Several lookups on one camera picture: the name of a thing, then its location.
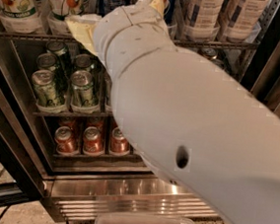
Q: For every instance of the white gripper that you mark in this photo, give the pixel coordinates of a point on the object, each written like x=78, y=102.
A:
x=131, y=23

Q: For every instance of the blue Pepsi can front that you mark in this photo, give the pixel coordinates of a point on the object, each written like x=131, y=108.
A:
x=169, y=10

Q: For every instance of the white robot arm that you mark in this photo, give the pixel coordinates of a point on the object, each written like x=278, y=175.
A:
x=192, y=123

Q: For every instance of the green can second row right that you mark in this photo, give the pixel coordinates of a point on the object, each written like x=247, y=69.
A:
x=85, y=62

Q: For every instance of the green can second row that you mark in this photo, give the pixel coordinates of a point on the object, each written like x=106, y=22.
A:
x=49, y=61
x=85, y=62

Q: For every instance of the silver can middle shelf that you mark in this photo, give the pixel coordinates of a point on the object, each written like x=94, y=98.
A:
x=108, y=84

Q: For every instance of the green can second row left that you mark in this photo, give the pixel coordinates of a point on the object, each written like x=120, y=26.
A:
x=49, y=61

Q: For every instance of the red can right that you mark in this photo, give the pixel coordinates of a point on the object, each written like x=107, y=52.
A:
x=118, y=143

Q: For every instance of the red can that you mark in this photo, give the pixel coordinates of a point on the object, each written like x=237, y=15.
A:
x=93, y=144
x=118, y=143
x=66, y=142

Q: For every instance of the red can middle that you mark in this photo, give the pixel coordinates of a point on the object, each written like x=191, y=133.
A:
x=93, y=144

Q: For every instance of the red can left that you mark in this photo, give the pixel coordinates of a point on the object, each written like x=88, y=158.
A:
x=66, y=142

